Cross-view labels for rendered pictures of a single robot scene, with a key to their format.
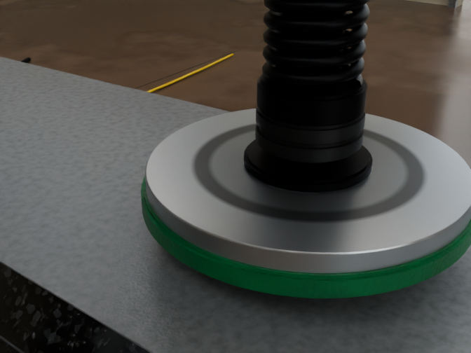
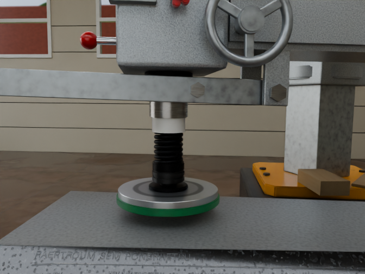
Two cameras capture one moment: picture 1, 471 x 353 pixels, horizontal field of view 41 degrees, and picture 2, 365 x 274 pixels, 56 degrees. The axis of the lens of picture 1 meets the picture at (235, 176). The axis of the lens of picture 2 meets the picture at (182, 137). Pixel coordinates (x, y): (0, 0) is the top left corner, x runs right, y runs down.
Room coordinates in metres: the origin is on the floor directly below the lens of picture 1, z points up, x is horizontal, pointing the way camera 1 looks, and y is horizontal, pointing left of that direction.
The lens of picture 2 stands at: (1.00, -0.40, 1.09)
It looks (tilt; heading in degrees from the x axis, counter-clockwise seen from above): 6 degrees down; 148
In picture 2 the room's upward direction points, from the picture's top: 1 degrees clockwise
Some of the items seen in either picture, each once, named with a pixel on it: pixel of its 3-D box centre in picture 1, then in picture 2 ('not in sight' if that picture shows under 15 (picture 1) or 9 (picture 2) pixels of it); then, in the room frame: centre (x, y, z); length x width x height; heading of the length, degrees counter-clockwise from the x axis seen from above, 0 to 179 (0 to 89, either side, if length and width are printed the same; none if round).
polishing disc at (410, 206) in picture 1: (306, 171); (168, 190); (0.37, -0.05, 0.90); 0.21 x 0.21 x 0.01
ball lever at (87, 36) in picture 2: not in sight; (101, 41); (0.38, -0.19, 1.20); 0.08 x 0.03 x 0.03; 65
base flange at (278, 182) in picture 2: not in sight; (315, 176); (0.08, 0.85, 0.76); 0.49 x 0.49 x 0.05; 52
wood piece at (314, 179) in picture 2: not in sight; (321, 181); (0.25, 0.65, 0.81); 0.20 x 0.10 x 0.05; 150
